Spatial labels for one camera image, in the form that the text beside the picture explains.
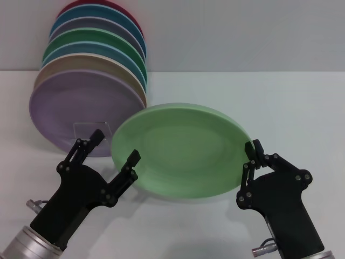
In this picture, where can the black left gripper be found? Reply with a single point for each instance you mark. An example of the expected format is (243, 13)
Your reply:
(72, 194)

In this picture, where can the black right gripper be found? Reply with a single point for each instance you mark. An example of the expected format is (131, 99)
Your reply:
(285, 207)

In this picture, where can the light green plate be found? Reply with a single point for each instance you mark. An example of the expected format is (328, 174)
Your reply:
(186, 151)

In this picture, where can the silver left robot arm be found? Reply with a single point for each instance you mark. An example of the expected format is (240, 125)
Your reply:
(25, 244)

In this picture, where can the clear acrylic plate rack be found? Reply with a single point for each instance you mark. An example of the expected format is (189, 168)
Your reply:
(91, 129)

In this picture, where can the lilac purple plate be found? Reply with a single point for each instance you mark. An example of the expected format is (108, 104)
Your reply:
(67, 102)

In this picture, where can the beige plate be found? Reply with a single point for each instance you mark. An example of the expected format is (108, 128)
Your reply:
(67, 63)

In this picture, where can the light blue plate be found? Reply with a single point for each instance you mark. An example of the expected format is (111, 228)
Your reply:
(81, 48)

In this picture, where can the dark green plate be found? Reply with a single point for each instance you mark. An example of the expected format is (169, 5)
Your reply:
(81, 35)

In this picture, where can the grey plate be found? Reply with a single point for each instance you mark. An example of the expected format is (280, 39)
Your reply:
(86, 23)

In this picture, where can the teal blue plate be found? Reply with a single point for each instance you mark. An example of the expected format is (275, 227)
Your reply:
(94, 11)

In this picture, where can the red plate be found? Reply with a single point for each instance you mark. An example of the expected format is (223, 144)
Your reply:
(130, 11)

